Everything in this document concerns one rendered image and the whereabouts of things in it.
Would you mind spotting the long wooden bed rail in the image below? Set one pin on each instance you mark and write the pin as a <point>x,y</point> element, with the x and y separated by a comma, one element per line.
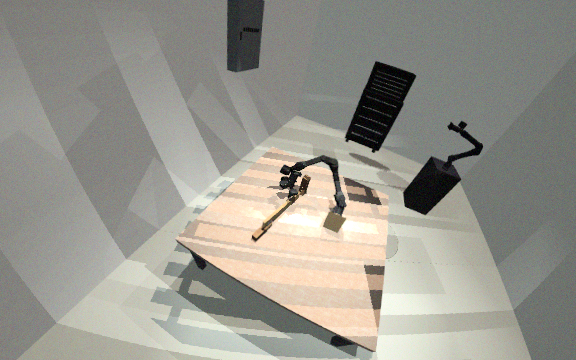
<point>280,210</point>

